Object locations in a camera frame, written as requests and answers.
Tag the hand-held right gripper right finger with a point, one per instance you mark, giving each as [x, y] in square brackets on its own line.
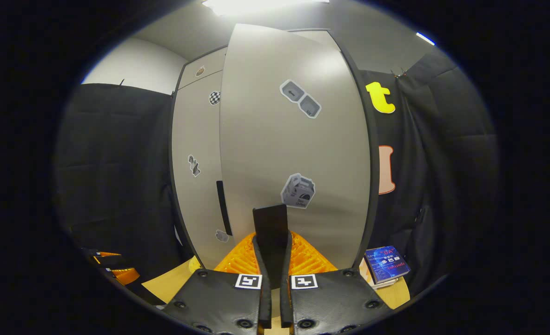
[285, 302]

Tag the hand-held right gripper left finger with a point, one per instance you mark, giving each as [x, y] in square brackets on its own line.
[265, 302]

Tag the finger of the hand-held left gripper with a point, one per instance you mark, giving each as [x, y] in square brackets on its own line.
[105, 258]
[123, 275]

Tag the grey shoe cabinet door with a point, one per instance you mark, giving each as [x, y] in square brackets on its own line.
[265, 139]
[193, 130]

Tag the grey double-door shoe cabinet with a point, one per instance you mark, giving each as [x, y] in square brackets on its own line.
[372, 153]

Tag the blue cover book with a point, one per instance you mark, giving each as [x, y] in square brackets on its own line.
[386, 264]

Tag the large ceiling light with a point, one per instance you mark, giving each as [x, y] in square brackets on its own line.
[261, 5]

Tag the small ceiling light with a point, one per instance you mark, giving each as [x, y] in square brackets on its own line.
[426, 38]

